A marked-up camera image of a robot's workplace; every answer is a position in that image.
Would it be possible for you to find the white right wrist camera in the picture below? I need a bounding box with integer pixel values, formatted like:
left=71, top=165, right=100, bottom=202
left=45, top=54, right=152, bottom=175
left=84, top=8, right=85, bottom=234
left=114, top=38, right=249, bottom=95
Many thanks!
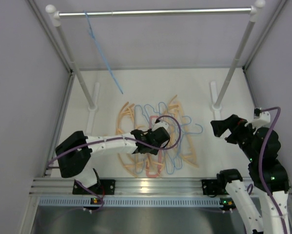
left=252, top=108, right=271, bottom=129

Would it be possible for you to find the white slotted cable duct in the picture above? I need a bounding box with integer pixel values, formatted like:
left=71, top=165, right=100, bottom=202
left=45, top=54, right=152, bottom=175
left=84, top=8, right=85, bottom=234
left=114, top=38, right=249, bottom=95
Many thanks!
left=39, top=196, right=234, bottom=208

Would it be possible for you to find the aluminium front rail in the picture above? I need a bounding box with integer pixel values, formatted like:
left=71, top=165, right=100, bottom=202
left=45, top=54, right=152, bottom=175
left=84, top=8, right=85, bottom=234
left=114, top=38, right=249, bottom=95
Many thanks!
left=30, top=177, right=292, bottom=195

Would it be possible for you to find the pink plastic hanger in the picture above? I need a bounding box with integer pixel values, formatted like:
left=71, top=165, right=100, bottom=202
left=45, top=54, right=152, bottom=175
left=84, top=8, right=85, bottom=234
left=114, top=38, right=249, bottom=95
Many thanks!
left=145, top=116, right=164, bottom=178

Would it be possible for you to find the beige plastic hanger centre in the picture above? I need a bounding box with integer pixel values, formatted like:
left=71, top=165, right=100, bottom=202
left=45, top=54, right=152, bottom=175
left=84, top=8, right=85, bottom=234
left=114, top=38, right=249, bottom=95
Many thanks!
left=133, top=102, right=172, bottom=178

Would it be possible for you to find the blue wire hanger two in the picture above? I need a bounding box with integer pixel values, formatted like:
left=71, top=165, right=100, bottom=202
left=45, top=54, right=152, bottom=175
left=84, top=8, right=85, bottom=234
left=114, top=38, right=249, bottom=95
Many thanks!
left=143, top=104, right=183, bottom=156

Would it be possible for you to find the blue wire hanger one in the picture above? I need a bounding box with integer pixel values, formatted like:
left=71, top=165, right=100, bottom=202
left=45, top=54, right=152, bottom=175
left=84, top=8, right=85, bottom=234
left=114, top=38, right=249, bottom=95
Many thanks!
left=83, top=10, right=124, bottom=94

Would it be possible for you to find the blue wire hanger three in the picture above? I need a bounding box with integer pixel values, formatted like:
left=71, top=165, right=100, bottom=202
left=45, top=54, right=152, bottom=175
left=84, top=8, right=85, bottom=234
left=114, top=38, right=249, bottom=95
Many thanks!
left=158, top=100, right=203, bottom=175

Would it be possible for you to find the beige plastic hanger far left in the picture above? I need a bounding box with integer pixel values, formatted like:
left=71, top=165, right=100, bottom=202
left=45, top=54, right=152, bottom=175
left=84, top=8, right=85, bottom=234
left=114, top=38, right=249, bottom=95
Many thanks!
left=115, top=102, right=139, bottom=178

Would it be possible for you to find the beige plastic hanger right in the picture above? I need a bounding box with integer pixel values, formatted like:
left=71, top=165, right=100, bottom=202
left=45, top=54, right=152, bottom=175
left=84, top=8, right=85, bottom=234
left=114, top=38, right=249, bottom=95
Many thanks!
left=167, top=95, right=201, bottom=168

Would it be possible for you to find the white right rack foot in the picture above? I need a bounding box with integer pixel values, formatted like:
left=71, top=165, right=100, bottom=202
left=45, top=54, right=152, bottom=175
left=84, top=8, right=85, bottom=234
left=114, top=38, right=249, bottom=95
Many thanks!
left=210, top=80, right=222, bottom=120

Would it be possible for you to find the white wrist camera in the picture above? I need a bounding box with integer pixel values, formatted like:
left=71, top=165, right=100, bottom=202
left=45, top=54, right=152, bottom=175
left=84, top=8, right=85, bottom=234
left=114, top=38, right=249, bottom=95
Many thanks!
left=252, top=108, right=271, bottom=129
left=152, top=119, right=169, bottom=131

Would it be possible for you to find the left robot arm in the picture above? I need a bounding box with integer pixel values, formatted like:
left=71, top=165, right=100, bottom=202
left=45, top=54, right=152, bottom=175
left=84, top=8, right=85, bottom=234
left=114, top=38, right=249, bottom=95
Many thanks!
left=55, top=122, right=170, bottom=195

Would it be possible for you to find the white right rack pole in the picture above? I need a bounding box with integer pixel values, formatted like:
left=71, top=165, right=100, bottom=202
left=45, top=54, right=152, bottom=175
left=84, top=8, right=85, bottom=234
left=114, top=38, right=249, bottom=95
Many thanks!
left=212, top=0, right=266, bottom=111

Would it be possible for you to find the beige plastic hanger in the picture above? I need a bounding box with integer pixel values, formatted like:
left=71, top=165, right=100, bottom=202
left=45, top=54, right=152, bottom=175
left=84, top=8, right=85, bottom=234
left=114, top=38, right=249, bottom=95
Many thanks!
left=133, top=102, right=172, bottom=178
left=115, top=102, right=139, bottom=178
left=167, top=95, right=201, bottom=168

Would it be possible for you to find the blue wire hanger four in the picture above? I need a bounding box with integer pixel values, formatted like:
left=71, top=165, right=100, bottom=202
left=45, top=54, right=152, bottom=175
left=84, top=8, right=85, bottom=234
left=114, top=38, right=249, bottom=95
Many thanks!
left=162, top=116, right=188, bottom=176

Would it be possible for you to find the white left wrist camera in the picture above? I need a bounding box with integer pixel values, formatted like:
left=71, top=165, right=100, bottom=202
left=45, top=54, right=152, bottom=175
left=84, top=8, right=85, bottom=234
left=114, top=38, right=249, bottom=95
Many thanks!
left=152, top=119, right=169, bottom=131

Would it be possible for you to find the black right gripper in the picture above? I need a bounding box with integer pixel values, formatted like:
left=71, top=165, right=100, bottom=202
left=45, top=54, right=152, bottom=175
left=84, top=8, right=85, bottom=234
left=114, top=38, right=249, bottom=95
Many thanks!
left=211, top=114, right=260, bottom=161

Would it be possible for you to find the silver horizontal rack rod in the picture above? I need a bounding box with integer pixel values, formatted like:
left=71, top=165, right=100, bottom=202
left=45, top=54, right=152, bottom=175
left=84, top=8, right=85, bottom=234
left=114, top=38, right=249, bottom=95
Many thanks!
left=59, top=7, right=253, bottom=19

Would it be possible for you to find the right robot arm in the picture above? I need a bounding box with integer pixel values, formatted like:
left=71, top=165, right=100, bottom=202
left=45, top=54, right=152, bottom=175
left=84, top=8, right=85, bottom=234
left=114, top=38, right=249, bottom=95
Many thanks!
left=211, top=108, right=290, bottom=234

